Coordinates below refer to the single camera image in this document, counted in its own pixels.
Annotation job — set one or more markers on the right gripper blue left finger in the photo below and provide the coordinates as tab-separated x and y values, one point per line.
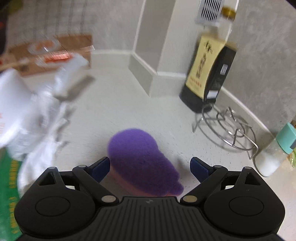
89	177

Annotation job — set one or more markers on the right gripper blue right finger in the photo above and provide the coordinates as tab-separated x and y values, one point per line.
208	176

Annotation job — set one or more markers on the pink purple sponge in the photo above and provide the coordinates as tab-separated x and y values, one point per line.
138	166

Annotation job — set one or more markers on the clear plastic bag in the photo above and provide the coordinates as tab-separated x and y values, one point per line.
38	140

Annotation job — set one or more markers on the white paper noodle cup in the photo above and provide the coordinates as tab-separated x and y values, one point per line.
15	99

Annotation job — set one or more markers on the green snack bag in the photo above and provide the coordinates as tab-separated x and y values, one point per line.
9	196

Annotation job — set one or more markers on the teal lid salt shaker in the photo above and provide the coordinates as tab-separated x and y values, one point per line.
270	158

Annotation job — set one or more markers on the dark soy sauce bottle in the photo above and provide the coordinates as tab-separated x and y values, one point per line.
213	58

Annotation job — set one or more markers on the metal wire trivet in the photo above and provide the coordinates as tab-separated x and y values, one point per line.
227	129

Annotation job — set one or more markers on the cartoon cook wall sticker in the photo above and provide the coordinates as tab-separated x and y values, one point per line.
39	36

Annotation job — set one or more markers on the white wall vent grille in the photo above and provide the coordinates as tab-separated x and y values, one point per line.
209	12

